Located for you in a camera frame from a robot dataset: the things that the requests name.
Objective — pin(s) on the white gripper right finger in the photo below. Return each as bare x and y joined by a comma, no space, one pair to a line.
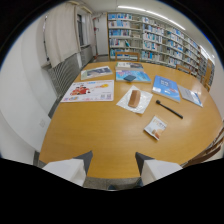
156,168

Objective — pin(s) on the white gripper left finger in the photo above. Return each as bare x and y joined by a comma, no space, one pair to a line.
68,168

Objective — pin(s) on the roast milk biscuit packet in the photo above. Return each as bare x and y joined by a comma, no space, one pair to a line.
155,127

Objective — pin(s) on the wooden chair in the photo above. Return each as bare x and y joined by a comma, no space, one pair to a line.
183,69
127,56
205,150
208,75

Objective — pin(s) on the black stick tool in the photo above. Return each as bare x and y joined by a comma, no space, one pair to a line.
169,109

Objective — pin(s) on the white poster with red print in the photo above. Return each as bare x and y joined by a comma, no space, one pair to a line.
89,91

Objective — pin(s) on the grey thin booklet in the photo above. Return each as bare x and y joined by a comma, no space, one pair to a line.
189,95

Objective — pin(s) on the blue book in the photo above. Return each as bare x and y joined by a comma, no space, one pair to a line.
166,88

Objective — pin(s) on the small dark blue pouch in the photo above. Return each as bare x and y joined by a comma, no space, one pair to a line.
129,78

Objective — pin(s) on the grey radiator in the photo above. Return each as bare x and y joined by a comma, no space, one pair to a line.
65,74

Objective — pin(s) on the teal book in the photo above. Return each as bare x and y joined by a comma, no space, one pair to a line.
133,76

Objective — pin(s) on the magazine with picture cover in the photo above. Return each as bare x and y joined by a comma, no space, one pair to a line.
96,72

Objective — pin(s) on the dark cover book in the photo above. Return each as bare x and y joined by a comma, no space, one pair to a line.
129,66

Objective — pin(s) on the library bookshelf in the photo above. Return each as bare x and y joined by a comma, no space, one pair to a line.
156,41

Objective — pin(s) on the white curtain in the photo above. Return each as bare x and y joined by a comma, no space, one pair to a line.
62,31

